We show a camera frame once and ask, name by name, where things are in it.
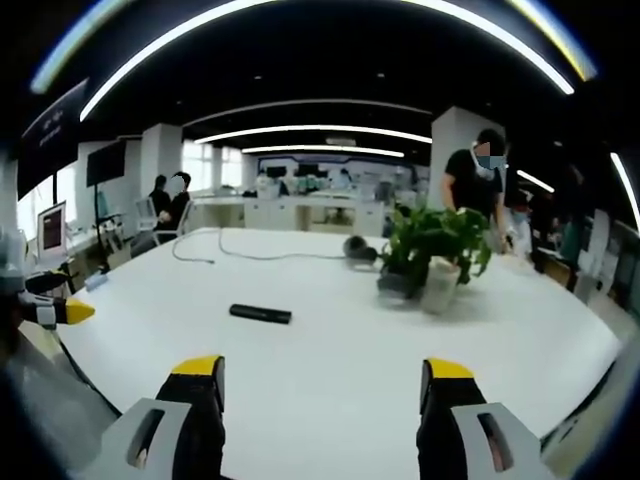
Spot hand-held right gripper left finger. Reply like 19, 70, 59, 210
97, 354, 227, 480

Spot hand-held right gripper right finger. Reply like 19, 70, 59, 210
416, 357, 557, 480

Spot black remote control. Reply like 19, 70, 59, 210
229, 303, 293, 326

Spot computer monitor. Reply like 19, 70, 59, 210
36, 200, 68, 262

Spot white office chair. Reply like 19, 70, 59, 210
133, 196, 195, 247

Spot white ribbed plant pot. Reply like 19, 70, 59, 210
420, 257, 462, 315

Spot black hanging screen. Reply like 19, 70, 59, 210
16, 77, 91, 201

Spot dark plant pot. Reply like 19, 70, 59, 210
376, 269, 427, 300

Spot green potted plant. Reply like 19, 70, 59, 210
378, 203, 494, 286

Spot dark round headphones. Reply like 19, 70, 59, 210
342, 235, 379, 265

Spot white counter cabinets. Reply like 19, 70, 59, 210
191, 195, 386, 236

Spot black wall screen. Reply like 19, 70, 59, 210
86, 141, 126, 188

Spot grey cable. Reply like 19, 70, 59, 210
172, 229, 347, 264

